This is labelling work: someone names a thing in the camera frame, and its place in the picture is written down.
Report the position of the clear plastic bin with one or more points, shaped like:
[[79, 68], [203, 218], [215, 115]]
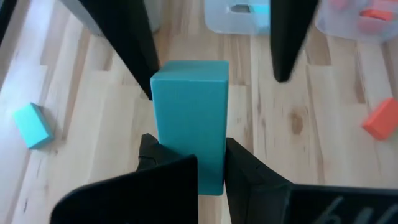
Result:
[[335, 28], [220, 21]]

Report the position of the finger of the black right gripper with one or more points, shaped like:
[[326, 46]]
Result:
[[289, 37], [124, 37]]

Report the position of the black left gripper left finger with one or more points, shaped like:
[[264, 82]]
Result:
[[140, 193]]

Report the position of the large cyan block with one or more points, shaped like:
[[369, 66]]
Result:
[[189, 118]]

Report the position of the red block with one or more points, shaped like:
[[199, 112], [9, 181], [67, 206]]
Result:
[[376, 14], [384, 119]]

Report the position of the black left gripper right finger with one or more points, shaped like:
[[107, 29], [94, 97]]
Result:
[[280, 202]]

